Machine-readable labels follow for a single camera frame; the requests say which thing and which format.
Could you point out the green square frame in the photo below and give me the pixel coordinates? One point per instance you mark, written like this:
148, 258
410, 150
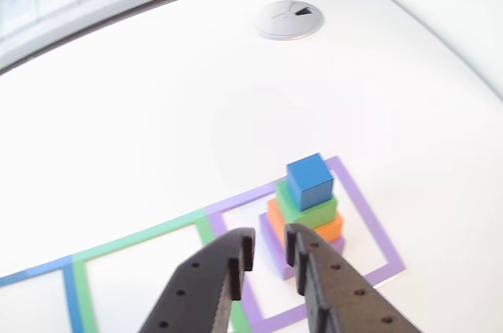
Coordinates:
137, 236

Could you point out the green square block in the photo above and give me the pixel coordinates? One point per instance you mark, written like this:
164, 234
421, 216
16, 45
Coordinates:
288, 201

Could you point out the small blue cube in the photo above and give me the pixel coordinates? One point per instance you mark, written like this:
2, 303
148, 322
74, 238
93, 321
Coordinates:
308, 178

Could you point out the orange square block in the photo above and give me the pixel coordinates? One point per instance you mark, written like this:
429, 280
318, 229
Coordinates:
277, 217

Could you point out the purple square block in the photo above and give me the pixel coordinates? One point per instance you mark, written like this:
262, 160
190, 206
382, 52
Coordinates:
271, 246

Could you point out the blue square frame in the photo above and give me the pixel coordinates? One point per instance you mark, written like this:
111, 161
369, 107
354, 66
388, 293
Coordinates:
74, 301

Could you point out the purple square frame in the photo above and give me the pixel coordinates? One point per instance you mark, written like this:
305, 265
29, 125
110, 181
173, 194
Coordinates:
369, 215

